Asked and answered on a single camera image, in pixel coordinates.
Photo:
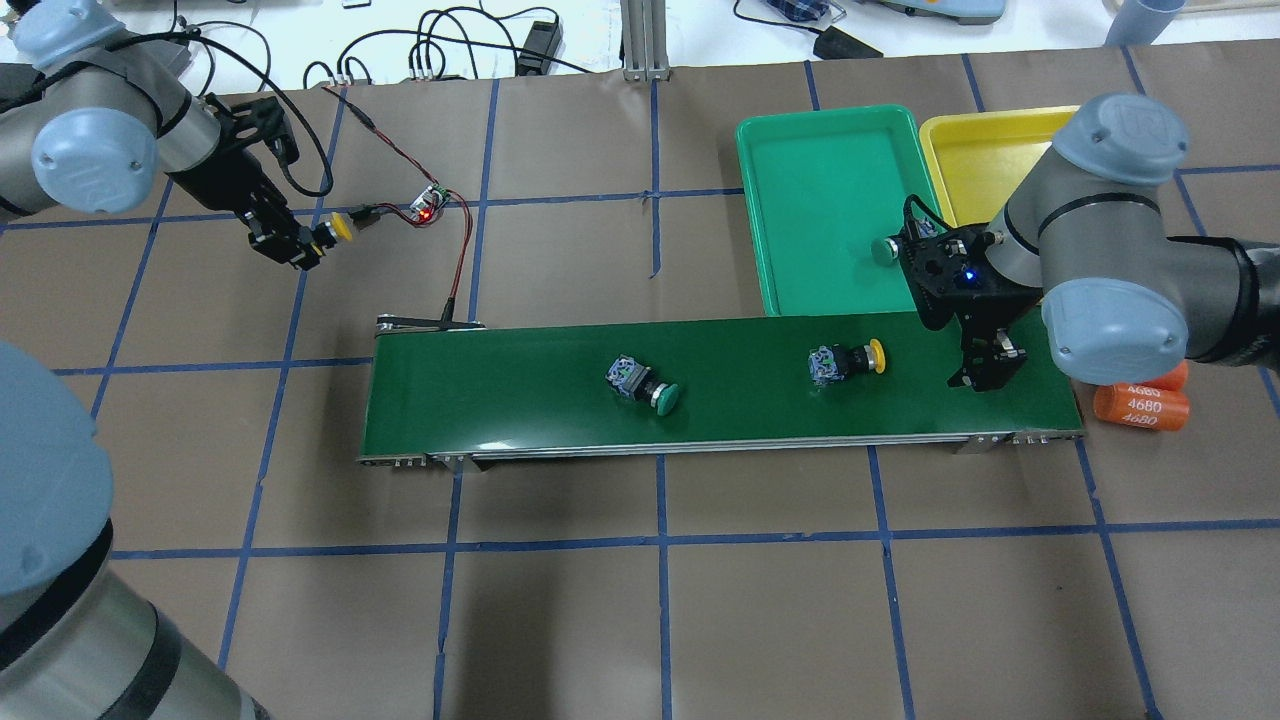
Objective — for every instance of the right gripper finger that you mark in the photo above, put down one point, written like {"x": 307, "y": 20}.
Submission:
{"x": 974, "y": 351}
{"x": 1004, "y": 358}

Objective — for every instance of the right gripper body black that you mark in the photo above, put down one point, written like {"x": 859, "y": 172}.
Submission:
{"x": 985, "y": 312}

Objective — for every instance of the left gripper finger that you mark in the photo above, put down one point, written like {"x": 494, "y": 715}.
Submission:
{"x": 275, "y": 233}

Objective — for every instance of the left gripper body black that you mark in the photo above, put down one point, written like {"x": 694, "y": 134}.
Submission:
{"x": 218, "y": 178}

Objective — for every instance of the yellow push button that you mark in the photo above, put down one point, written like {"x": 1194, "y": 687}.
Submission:
{"x": 332, "y": 229}
{"x": 831, "y": 364}

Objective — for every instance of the green push button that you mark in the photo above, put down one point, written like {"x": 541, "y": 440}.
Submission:
{"x": 638, "y": 382}
{"x": 888, "y": 250}

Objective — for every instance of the orange cylinder with label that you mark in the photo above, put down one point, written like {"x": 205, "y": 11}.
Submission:
{"x": 1141, "y": 407}

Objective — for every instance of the plain orange cylinder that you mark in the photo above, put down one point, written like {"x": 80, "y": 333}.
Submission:
{"x": 1174, "y": 380}

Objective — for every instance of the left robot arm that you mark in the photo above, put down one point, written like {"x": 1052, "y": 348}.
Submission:
{"x": 92, "y": 115}

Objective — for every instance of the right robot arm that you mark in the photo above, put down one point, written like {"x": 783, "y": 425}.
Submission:
{"x": 1082, "y": 239}

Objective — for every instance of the yellow plastic tray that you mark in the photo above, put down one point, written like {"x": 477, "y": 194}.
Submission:
{"x": 976, "y": 160}

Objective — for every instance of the small red led board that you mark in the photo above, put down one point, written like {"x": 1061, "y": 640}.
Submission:
{"x": 427, "y": 206}

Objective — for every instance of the green plastic tray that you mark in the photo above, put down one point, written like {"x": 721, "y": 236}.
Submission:
{"x": 822, "y": 188}

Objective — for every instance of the green conveyor belt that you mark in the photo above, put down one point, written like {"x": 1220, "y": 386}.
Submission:
{"x": 499, "y": 394}

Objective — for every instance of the black power adapter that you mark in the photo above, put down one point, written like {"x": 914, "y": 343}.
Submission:
{"x": 832, "y": 43}

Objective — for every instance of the blue plaid umbrella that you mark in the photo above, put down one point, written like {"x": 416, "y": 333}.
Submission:
{"x": 802, "y": 11}

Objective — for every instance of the aluminium frame post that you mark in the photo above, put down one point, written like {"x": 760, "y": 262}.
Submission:
{"x": 644, "y": 54}

